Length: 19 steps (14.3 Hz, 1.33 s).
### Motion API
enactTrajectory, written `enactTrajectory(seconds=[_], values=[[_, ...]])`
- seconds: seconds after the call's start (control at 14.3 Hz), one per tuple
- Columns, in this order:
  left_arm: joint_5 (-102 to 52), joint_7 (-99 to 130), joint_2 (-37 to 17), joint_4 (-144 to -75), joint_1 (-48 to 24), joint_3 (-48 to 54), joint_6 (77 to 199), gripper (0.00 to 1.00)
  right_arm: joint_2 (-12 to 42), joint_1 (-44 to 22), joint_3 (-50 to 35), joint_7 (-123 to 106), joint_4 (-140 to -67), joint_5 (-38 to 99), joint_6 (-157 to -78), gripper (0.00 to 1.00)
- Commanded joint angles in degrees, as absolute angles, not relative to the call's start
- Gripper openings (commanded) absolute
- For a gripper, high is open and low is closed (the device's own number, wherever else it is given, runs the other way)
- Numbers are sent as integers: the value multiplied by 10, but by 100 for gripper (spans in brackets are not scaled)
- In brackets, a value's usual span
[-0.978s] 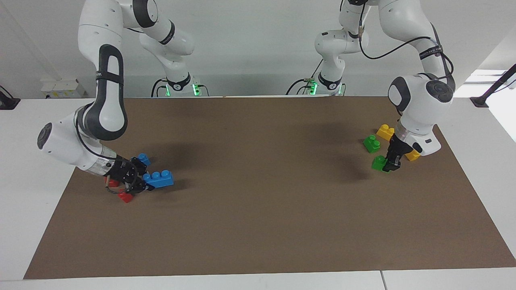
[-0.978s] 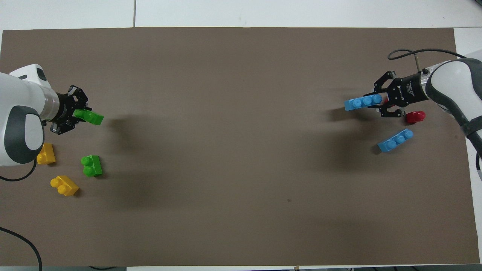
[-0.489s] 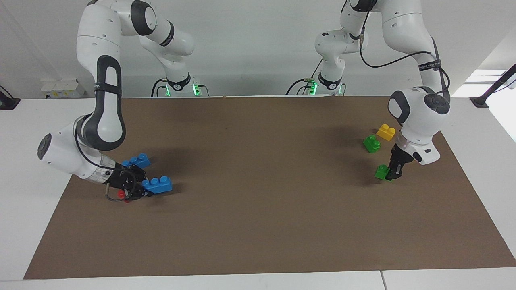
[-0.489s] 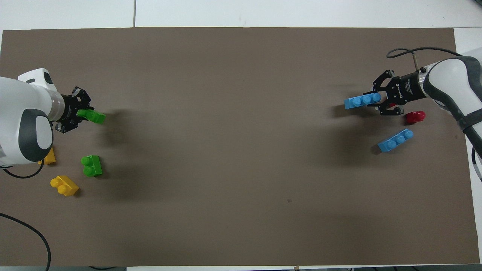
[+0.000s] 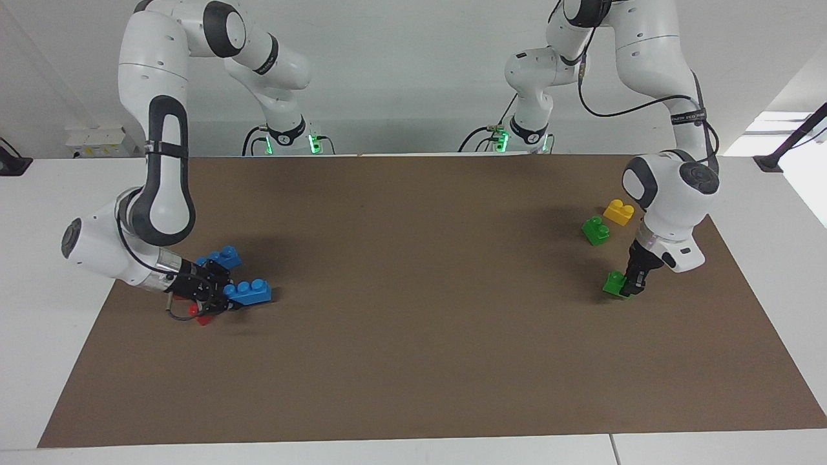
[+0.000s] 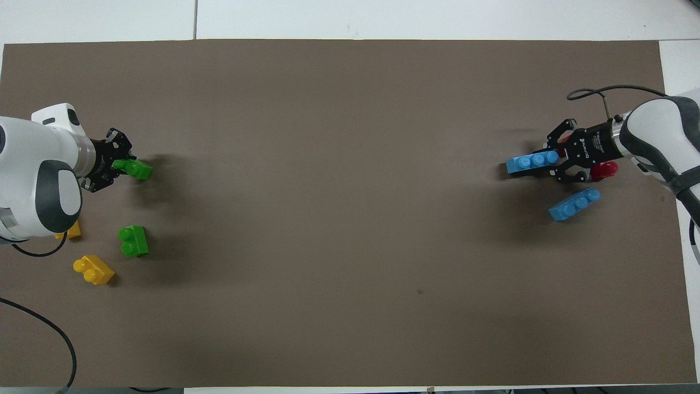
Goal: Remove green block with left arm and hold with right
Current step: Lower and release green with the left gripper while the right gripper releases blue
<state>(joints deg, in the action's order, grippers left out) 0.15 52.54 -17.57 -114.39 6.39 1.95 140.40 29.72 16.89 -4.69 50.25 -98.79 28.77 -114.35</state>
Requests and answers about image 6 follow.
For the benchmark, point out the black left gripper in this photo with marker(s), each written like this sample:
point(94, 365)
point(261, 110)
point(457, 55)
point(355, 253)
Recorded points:
point(103, 161)

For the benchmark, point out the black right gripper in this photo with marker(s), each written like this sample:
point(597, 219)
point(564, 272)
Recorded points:
point(590, 145)

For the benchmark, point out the green two-stud block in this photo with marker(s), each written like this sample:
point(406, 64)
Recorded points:
point(134, 168)
point(135, 241)

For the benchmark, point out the blue three-stud block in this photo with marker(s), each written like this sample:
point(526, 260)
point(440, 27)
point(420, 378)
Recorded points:
point(574, 206)
point(530, 162)

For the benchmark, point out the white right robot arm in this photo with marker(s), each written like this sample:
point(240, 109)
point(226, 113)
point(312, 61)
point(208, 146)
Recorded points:
point(661, 137)

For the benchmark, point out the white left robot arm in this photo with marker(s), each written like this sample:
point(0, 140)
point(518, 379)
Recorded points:
point(38, 175)

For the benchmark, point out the red single-stud block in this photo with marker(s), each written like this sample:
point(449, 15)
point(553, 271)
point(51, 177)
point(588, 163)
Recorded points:
point(563, 140)
point(603, 171)

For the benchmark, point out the yellow two-stud block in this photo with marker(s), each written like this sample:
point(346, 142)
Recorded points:
point(95, 270)
point(71, 231)

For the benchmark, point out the brown table mat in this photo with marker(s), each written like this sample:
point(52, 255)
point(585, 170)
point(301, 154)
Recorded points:
point(350, 219)

